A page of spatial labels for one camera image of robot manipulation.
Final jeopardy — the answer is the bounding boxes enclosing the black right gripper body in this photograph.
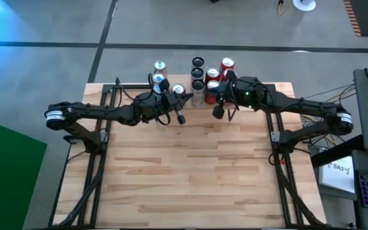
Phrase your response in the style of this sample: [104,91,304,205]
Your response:
[217,75,270,109]

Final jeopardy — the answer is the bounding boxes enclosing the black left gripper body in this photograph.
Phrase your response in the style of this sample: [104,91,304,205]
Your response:
[132,92,185,124]

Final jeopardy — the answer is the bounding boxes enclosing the red Coca-Cola can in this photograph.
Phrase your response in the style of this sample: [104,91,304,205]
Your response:
[172,83,187,96]

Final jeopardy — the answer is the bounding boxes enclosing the white Celsius slim can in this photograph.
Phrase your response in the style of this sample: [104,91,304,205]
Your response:
[190,79,206,108]

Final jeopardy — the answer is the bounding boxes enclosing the red-orange soda can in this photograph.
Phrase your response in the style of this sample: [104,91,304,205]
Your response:
[204,79,220,105]

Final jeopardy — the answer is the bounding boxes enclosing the red black patterned can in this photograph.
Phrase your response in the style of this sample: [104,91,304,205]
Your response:
[205,67,220,81]

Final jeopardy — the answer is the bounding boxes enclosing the slim Fanta can black lid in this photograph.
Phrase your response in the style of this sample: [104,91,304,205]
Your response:
[190,67,205,81]

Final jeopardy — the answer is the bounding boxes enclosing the grey slim can black lid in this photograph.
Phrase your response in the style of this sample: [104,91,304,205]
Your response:
[191,56,206,68]

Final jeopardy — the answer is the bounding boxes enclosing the wooden shelf black metal legs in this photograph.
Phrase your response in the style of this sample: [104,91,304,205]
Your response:
[150,70,240,121]

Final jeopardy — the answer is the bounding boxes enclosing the white round stand base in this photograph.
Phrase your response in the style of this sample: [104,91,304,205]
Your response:
[292,0,317,12]

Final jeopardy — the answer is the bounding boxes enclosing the black diagonal beam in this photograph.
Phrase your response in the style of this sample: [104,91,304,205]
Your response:
[310,134,364,169]

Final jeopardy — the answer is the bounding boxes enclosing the white paper sign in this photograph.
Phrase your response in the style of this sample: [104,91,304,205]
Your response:
[318,155,356,194]

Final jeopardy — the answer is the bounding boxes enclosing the orange black striped strip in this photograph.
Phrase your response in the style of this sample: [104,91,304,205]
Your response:
[343,0,362,38]

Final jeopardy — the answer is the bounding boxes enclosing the green floor mat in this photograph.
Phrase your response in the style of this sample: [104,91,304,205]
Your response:
[0,117,48,230]

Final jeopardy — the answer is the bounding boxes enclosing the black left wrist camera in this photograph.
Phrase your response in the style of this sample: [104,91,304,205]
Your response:
[158,78,171,93]

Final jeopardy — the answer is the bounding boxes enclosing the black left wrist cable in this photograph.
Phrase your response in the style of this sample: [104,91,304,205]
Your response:
[115,76,172,127]

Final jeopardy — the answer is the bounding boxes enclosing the long yellow cable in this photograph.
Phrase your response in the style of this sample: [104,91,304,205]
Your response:
[305,85,357,146]

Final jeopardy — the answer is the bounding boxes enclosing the black aluminium extrusion frame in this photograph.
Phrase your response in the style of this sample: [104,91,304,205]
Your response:
[48,76,328,230]

